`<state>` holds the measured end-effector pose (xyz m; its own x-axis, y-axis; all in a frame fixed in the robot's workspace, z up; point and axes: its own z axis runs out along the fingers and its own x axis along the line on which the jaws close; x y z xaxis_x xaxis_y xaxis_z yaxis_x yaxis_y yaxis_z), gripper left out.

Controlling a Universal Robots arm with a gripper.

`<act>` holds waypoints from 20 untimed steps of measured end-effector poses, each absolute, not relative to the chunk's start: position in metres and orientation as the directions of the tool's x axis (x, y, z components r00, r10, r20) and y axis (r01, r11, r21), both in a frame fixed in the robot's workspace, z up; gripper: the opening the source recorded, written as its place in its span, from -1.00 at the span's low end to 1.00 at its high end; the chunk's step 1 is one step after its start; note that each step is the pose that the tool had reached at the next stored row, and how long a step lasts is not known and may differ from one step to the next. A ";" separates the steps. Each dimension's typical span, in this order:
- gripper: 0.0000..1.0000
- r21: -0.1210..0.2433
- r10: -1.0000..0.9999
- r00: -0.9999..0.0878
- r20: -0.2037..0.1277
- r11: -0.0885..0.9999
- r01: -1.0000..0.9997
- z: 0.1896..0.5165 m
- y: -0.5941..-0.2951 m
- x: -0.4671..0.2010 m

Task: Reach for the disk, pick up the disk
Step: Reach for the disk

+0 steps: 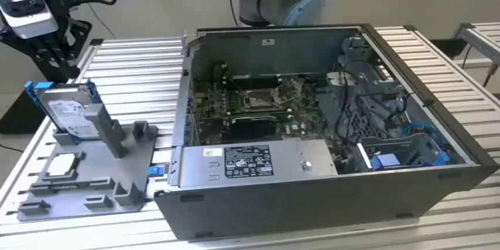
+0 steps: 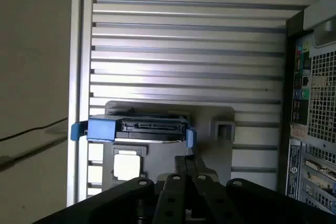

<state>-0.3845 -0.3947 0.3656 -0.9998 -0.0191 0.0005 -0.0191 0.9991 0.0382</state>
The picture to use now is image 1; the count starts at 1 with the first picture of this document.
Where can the blue plastic case latch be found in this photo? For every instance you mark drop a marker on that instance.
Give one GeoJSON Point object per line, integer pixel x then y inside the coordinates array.
{"type": "Point", "coordinates": [156, 171]}

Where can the aluminium slat side table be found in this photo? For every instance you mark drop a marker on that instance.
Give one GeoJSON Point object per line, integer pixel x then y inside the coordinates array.
{"type": "Point", "coordinates": [481, 34]}

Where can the thin metal locking lever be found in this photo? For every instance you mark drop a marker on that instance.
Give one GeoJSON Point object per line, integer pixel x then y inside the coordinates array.
{"type": "Point", "coordinates": [236, 83]}

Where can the grey perforated drive cage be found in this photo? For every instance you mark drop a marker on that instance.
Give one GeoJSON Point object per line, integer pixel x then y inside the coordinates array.
{"type": "Point", "coordinates": [370, 106]}

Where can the CPU socket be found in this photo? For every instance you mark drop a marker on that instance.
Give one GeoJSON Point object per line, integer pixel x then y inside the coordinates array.
{"type": "Point", "coordinates": [257, 102]}

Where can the silver power supply unit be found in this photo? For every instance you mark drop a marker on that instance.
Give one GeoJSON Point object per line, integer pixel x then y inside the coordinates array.
{"type": "Point", "coordinates": [281, 159]}

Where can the dark grey open PC case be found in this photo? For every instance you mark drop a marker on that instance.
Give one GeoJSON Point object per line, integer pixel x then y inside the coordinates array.
{"type": "Point", "coordinates": [273, 212]}

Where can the hard disk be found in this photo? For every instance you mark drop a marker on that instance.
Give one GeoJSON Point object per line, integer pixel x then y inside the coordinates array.
{"type": "Point", "coordinates": [65, 112]}

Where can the black graphics card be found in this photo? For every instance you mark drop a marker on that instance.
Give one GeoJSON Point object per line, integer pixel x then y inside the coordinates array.
{"type": "Point", "coordinates": [252, 128]}

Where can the grey plastic parts rack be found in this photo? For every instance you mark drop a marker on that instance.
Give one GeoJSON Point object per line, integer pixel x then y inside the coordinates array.
{"type": "Point", "coordinates": [101, 171]}

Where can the black RAM slot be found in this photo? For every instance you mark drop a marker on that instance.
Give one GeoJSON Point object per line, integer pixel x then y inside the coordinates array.
{"type": "Point", "coordinates": [253, 78]}
{"type": "Point", "coordinates": [257, 113]}

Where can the green motherboard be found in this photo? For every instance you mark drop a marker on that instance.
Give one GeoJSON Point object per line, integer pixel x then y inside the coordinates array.
{"type": "Point", "coordinates": [304, 121]}

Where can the grey metal disk bay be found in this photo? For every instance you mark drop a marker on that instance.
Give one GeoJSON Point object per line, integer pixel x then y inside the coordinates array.
{"type": "Point", "coordinates": [413, 144]}

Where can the silver CPU chip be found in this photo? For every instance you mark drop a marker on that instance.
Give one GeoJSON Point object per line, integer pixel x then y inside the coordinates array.
{"type": "Point", "coordinates": [61, 164]}

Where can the blue carrier inside disk bay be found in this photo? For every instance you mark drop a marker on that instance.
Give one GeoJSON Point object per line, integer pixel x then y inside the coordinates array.
{"type": "Point", "coordinates": [384, 162]}

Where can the black box behind table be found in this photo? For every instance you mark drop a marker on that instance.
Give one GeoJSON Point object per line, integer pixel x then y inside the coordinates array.
{"type": "Point", "coordinates": [446, 48]}

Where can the black stand with base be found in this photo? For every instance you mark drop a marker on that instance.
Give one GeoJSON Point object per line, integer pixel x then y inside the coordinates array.
{"type": "Point", "coordinates": [14, 118]}

